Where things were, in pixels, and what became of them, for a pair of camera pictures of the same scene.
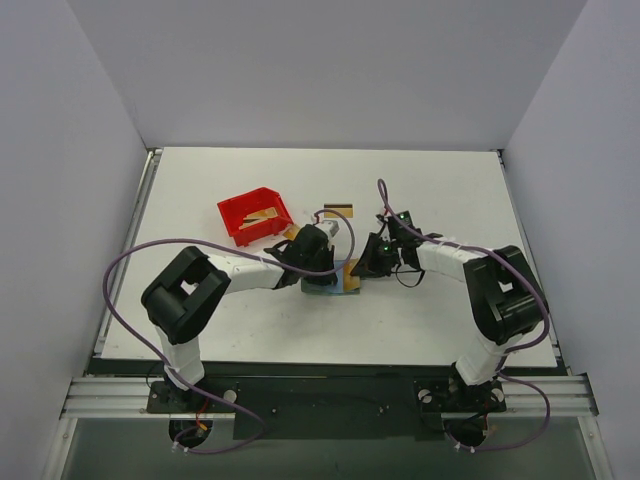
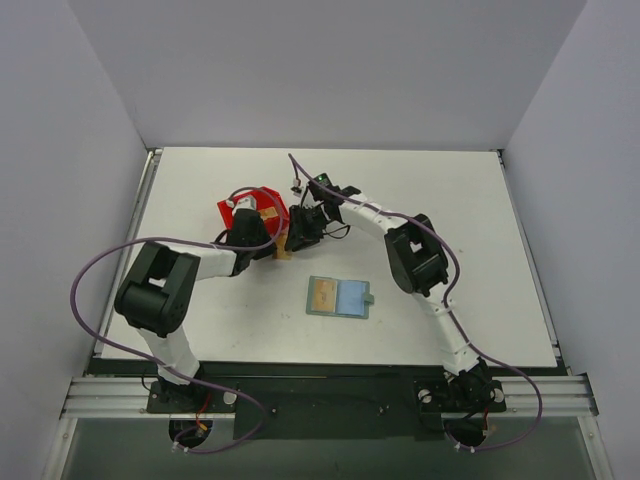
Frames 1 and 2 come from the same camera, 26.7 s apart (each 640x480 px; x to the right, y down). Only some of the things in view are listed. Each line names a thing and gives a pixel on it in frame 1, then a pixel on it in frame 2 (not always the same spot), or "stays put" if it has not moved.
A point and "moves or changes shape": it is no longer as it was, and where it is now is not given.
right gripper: x=375 y=255 to x=297 y=228
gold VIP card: x=291 y=232 moves or changes shape
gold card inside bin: x=258 y=216 stays put
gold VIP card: x=350 y=281 to x=324 y=295
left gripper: x=320 y=265 to x=270 y=244
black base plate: x=329 y=408 stays put
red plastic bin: x=254 y=215 stays put
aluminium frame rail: x=129 y=398 stays put
